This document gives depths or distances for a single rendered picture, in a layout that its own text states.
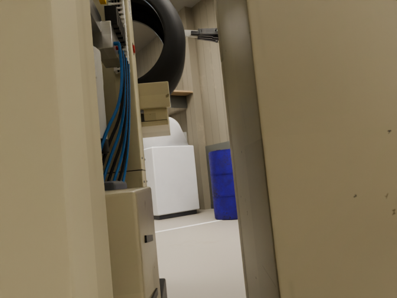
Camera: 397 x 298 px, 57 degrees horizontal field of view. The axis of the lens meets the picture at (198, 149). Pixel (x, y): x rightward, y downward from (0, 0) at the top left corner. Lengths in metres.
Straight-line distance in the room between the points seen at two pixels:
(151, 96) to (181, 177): 4.32
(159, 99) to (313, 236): 0.88
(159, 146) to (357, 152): 4.97
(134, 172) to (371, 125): 0.78
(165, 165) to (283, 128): 4.92
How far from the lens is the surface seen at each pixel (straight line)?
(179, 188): 5.65
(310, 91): 0.70
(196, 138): 6.47
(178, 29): 1.61
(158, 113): 1.40
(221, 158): 4.65
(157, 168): 5.48
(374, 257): 0.74
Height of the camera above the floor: 0.58
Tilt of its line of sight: 4 degrees up
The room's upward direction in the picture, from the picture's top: 6 degrees counter-clockwise
